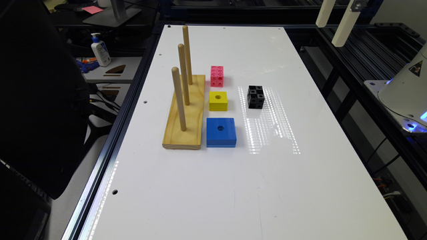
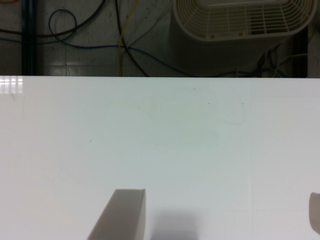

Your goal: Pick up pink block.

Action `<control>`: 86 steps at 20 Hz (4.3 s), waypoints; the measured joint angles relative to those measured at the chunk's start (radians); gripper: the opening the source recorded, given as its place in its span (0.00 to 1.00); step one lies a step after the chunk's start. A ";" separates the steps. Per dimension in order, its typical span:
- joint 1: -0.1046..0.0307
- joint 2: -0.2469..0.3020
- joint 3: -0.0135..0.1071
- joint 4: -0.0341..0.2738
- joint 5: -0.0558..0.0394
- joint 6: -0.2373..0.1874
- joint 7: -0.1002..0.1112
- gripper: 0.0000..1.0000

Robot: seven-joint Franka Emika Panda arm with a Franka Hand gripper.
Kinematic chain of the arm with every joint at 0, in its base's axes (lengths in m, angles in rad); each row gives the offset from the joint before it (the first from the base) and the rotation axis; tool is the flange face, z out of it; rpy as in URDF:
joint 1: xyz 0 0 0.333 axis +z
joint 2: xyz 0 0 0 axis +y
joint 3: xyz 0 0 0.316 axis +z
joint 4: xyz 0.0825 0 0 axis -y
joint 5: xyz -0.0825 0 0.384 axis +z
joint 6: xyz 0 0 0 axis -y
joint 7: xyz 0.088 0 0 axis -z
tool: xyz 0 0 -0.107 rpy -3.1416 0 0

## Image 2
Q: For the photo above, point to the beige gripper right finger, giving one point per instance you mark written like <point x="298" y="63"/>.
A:
<point x="314" y="212"/>

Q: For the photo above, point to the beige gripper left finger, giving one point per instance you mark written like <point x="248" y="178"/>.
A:
<point x="123" y="218"/>

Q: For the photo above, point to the white plastic basket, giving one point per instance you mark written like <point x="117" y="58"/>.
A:
<point x="223" y="20"/>

